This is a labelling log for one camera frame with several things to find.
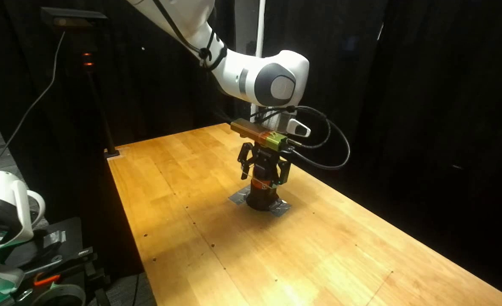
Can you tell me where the white strap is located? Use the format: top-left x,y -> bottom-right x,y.
0,225 -> 37,286

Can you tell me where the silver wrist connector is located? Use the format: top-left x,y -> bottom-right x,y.
282,116 -> 313,140

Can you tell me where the black tripod pole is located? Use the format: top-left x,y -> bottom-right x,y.
78,30 -> 121,161

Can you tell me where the white rounded device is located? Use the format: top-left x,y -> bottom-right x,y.
0,169 -> 48,244

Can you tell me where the black camera on tripod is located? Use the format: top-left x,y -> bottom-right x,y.
39,6 -> 109,33

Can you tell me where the orange-handled clamp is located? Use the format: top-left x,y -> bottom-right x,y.
31,273 -> 65,290

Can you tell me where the white vertical pole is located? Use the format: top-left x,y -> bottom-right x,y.
253,0 -> 267,59

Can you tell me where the grey tape piece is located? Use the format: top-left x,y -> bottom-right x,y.
41,229 -> 70,252

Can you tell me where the yellowish tape roll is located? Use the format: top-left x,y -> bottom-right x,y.
31,281 -> 87,306

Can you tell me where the small grey cloth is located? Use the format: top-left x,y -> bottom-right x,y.
228,188 -> 293,218

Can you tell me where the black camera cable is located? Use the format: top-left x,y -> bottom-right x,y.
0,31 -> 68,173

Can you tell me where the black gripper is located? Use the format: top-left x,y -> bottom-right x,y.
236,142 -> 294,188

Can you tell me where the black side platform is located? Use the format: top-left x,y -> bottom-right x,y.
10,218 -> 114,306

